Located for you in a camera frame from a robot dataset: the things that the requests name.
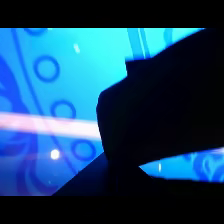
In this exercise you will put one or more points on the black pants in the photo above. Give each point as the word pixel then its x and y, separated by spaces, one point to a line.
pixel 166 106

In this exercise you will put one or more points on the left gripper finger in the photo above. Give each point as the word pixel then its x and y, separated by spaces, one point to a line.
pixel 90 181

